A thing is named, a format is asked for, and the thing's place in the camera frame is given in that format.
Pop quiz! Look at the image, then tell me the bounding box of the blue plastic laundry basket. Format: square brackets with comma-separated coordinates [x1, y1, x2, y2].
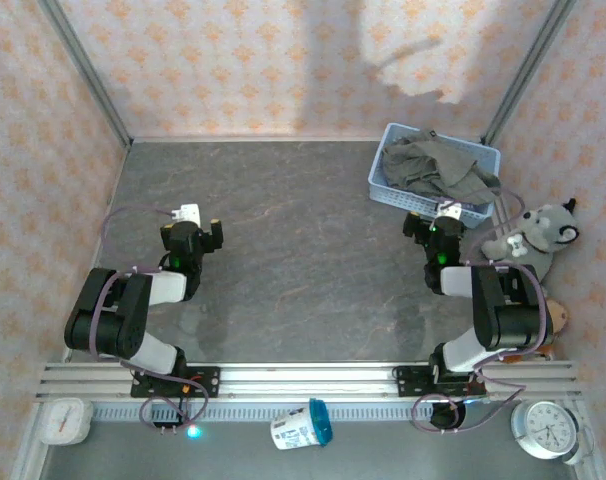
[367, 123, 502, 224]

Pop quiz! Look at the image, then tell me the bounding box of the grey garment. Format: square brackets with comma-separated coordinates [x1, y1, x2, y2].
[381, 128, 502, 206]

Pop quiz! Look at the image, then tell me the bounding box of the grey plush wolf toy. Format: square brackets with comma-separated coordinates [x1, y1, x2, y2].
[480, 198, 582, 289]

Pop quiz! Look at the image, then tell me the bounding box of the brown plush bear toy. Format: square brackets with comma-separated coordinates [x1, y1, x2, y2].
[502, 298, 570, 364]

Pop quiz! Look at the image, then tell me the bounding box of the round white alarm clock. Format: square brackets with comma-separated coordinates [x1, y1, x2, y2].
[511, 399, 597, 466]

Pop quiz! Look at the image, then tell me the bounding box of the square white timer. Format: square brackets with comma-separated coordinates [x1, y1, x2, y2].
[37, 397, 94, 446]

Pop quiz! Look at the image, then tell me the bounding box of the white cup with blue lid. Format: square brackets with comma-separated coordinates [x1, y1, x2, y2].
[269, 397, 334, 451]

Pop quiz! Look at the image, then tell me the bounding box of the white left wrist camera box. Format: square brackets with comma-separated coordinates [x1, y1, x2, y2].
[171, 202, 203, 227]

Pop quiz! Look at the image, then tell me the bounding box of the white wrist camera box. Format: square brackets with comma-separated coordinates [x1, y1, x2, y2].
[435, 198, 464, 221]
[171, 202, 203, 227]

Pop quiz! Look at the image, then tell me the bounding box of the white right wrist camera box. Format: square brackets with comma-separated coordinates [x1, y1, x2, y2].
[435, 198, 464, 221]

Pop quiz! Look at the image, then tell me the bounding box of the aluminium frame bar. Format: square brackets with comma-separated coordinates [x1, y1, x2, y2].
[130, 133, 484, 144]

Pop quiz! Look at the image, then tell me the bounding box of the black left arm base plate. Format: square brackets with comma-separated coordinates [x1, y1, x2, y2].
[130, 367, 221, 399]

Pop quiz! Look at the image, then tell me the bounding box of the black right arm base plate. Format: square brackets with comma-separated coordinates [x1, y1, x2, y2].
[392, 366, 484, 399]

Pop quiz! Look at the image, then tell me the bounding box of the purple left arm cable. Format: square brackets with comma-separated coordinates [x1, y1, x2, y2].
[85, 204, 207, 436]

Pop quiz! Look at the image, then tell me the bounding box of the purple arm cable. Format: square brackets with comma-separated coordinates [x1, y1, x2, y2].
[411, 187, 554, 434]
[85, 204, 207, 436]

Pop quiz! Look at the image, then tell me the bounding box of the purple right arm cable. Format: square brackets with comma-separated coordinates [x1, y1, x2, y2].
[411, 187, 554, 434]

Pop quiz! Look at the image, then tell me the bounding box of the black cable port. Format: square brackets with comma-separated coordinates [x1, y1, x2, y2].
[151, 404, 182, 435]
[429, 402, 468, 432]

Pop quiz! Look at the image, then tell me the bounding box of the grey slotted cable duct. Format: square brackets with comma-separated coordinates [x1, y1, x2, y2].
[90, 402, 522, 421]

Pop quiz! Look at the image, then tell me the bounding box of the aluminium frame post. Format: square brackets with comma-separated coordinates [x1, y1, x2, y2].
[482, 0, 579, 144]
[36, 0, 134, 147]

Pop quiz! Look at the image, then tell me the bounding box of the aluminium mounting rail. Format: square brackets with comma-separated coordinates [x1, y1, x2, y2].
[35, 360, 584, 401]

